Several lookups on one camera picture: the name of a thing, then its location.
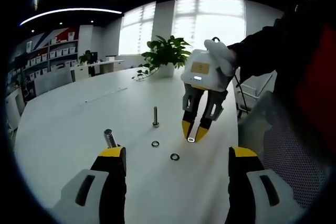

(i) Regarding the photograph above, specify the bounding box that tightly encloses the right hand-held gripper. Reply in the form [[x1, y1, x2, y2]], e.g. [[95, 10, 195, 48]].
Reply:
[[180, 48, 234, 144]]

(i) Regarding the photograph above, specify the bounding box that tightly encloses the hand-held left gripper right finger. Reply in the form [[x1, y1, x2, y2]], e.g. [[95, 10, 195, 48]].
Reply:
[[225, 145, 302, 224]]

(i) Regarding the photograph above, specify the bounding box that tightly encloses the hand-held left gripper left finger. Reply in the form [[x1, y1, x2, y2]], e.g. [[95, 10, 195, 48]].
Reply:
[[51, 145, 128, 224]]

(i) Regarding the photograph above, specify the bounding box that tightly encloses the large metal bolt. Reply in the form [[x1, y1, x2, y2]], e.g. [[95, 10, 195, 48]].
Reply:
[[103, 129, 118, 149]]

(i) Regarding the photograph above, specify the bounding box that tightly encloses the small metal bolt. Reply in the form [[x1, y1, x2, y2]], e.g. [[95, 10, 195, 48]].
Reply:
[[152, 106, 161, 129]]

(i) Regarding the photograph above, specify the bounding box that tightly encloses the person's right forearm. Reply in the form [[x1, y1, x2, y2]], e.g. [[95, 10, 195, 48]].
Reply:
[[227, 18, 292, 79]]

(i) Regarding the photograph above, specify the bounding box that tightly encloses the grey mesh office chair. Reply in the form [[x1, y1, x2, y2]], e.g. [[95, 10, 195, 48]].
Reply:
[[237, 90, 330, 209]]

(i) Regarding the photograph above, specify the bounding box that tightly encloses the green potted plant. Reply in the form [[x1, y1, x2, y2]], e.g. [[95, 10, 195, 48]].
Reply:
[[132, 35, 193, 81]]

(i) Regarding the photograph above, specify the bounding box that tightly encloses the white office desk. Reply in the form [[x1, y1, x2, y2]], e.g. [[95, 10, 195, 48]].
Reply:
[[70, 55, 124, 81]]

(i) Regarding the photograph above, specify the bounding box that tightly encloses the white office chair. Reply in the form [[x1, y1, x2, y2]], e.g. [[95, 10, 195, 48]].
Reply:
[[33, 67, 75, 97]]

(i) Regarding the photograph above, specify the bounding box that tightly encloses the person's body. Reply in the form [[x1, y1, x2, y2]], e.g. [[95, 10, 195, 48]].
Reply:
[[272, 0, 336, 162]]

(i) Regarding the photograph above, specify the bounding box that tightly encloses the small green background plant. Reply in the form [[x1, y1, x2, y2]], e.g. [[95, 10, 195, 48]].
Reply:
[[78, 49, 93, 65]]

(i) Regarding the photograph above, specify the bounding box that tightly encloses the white storage shelf with boxes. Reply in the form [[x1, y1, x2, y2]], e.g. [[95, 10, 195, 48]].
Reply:
[[7, 26, 80, 83]]

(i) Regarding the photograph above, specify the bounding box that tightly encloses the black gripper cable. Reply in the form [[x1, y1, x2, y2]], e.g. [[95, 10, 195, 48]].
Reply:
[[211, 36, 249, 116]]

